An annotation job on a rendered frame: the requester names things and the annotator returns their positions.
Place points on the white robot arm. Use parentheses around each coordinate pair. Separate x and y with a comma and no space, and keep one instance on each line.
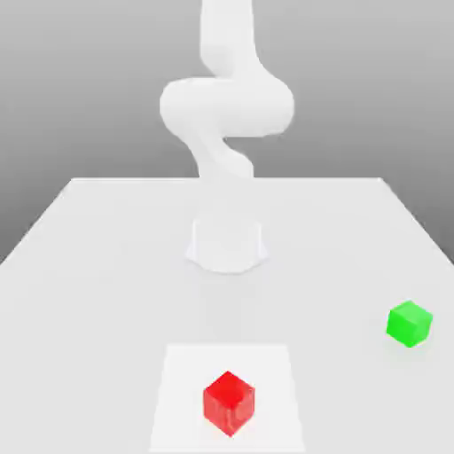
(227,106)

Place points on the small red cube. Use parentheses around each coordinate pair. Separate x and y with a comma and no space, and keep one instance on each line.
(228,402)

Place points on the small green cube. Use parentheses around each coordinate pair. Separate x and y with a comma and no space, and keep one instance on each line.
(409,323)

